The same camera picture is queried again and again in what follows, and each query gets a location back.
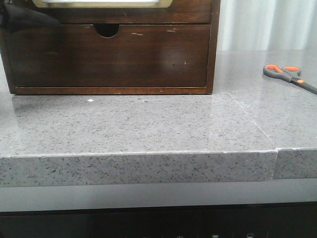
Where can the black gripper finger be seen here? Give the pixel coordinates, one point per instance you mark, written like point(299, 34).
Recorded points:
point(15, 18)

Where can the white drawer handle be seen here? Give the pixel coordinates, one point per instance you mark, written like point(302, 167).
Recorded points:
point(100, 1)

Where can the wooden drawer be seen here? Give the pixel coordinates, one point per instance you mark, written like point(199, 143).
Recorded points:
point(180, 11)
point(75, 55)

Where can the grey orange scissors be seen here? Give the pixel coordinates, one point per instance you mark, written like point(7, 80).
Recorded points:
point(290, 74)

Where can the dark wooden drawer cabinet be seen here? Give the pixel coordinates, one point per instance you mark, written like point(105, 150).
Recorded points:
point(108, 30)

